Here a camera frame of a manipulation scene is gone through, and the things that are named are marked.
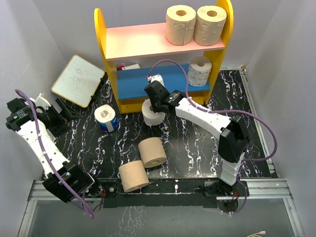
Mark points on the red white box behind shelf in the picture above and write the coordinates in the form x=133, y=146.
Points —
x=130, y=67

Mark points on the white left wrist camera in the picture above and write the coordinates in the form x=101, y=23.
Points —
x=40, y=101

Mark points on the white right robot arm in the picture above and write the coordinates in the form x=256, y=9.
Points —
x=233, y=137

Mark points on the black marble table mat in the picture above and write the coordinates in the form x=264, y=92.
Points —
x=191, y=151

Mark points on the white patterned paper roll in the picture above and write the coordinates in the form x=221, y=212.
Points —
x=199, y=70

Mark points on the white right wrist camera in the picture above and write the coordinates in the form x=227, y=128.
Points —
x=156, y=77

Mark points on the yellow pink blue shelf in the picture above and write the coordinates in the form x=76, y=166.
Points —
x=142, y=40

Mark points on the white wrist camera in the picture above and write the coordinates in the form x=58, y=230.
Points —
x=40, y=101
x=156, y=77

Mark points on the brown paper roll front edge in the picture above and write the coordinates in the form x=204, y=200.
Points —
x=133, y=176

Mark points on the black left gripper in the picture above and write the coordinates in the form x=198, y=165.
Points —
x=61, y=127

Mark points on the blue wrapped white paper roll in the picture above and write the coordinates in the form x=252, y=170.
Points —
x=106, y=118

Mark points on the small whiteboard with wooden frame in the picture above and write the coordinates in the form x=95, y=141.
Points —
x=78, y=81

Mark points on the brown paper roll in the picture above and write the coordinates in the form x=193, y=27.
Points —
x=209, y=24
x=180, y=24
x=152, y=152

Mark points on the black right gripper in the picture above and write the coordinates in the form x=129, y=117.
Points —
x=156, y=109

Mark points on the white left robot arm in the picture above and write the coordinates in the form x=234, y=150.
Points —
x=37, y=125

